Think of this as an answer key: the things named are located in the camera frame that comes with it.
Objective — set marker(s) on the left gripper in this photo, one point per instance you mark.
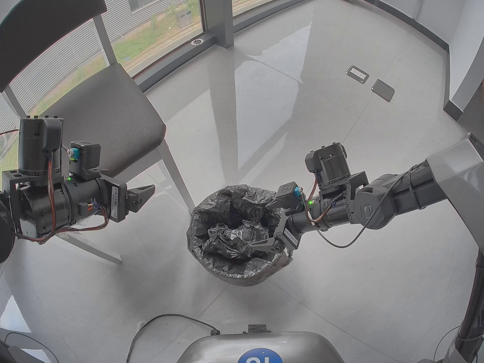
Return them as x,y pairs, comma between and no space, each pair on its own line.
83,202

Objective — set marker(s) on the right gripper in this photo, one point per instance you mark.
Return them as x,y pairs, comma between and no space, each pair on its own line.
321,217

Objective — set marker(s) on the black plastic bag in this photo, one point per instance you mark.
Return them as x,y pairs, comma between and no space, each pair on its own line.
227,202

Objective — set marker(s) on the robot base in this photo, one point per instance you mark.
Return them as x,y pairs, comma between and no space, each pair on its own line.
227,348

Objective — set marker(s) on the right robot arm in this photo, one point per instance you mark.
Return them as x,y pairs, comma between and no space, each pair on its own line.
378,210

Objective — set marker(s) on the dark grey white-legged chair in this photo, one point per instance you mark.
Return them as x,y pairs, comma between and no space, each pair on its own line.
113,127

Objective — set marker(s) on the window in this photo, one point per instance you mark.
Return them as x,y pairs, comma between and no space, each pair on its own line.
217,10

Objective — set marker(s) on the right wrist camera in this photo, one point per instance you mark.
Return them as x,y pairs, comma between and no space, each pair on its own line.
286,193

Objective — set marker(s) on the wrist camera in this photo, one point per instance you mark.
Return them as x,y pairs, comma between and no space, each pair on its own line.
286,193
89,155

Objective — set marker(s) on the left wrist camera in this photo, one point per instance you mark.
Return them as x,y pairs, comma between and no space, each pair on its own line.
89,155

